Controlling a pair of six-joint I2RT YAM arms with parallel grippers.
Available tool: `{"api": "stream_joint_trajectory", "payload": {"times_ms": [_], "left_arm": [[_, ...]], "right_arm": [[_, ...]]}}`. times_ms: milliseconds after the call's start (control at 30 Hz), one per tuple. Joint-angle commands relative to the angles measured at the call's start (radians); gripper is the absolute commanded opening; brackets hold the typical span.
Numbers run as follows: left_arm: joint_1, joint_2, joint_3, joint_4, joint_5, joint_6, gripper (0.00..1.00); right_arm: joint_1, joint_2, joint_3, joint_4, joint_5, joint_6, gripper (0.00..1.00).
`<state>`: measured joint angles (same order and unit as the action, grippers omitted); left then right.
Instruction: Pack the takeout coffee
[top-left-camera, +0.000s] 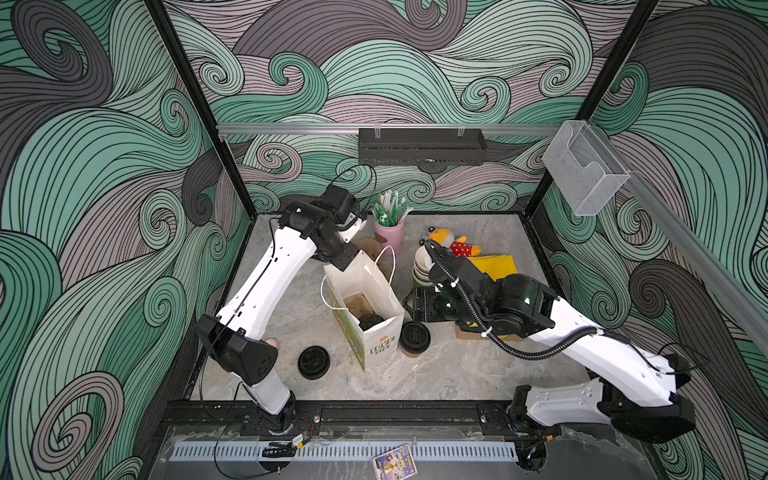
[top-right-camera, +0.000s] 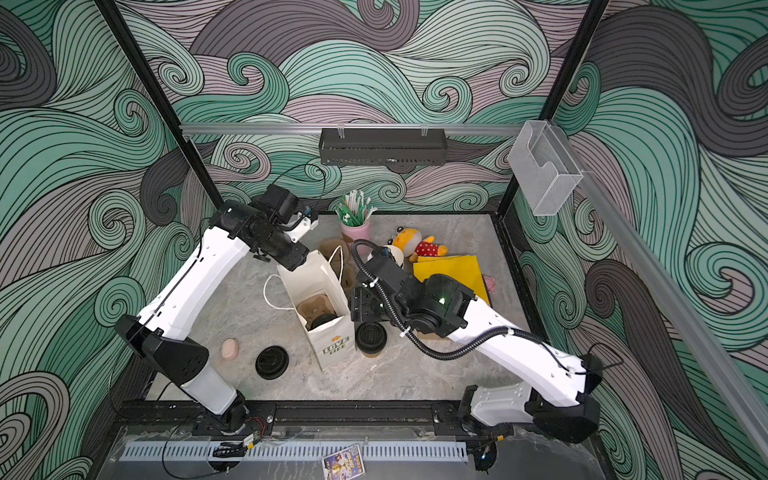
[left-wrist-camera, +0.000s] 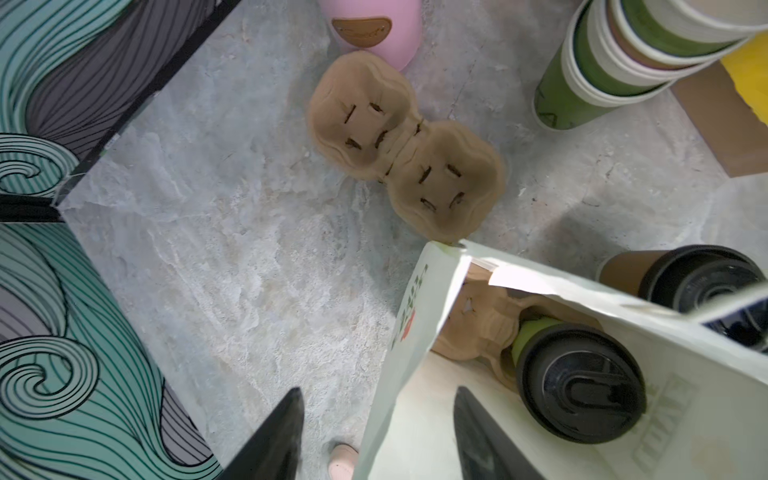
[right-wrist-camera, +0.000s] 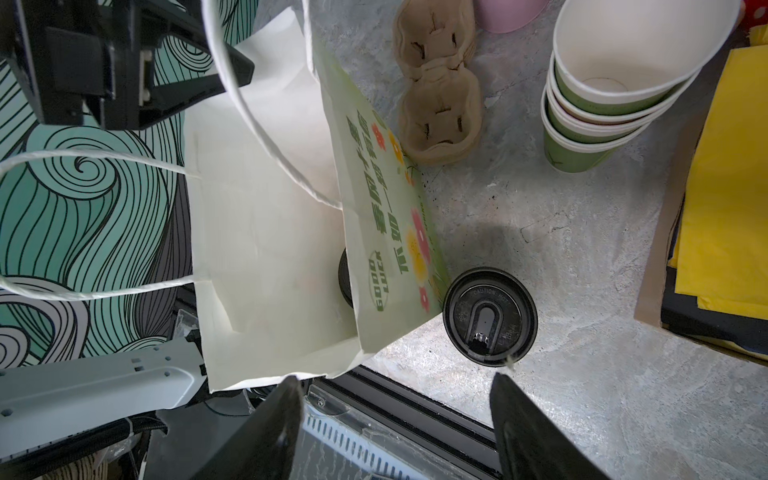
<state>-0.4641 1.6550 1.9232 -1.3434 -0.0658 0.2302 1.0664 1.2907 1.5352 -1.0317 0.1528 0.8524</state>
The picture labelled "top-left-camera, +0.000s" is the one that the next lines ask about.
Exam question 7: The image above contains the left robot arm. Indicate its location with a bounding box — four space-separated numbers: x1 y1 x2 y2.
195 185 366 417

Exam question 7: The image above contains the clear acrylic wall holder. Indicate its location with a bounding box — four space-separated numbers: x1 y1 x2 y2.
542 120 630 217

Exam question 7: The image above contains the black cup lid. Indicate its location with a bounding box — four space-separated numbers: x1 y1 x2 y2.
358 313 385 332
399 321 431 354

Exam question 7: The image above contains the black wall shelf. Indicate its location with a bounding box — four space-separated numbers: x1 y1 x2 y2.
358 127 488 167

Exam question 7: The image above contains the pink straw holder cup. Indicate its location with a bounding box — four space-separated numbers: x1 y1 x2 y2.
374 220 404 256

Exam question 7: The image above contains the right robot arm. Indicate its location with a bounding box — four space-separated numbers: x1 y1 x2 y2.
406 240 696 444

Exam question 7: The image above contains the white cable duct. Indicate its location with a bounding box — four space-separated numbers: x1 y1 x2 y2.
169 441 518 463

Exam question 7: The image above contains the wrapped straws bundle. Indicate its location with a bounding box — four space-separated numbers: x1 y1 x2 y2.
372 190 413 228

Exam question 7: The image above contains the stack of paper cups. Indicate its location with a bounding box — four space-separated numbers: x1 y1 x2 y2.
412 246 433 287

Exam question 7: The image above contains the yellow plush toy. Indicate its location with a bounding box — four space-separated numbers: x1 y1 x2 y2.
426 226 482 257

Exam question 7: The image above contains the white paper bag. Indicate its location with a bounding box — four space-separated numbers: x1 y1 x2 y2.
320 248 405 371

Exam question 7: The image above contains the brown cardboard cup carrier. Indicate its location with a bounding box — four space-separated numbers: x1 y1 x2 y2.
354 238 383 260

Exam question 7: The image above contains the colourful card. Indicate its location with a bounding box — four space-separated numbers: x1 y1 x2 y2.
372 445 418 480

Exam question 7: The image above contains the stack of black lids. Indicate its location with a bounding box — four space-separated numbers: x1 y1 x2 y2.
297 345 331 380

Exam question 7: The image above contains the yellow napkin stack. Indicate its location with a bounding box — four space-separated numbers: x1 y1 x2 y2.
468 255 518 281

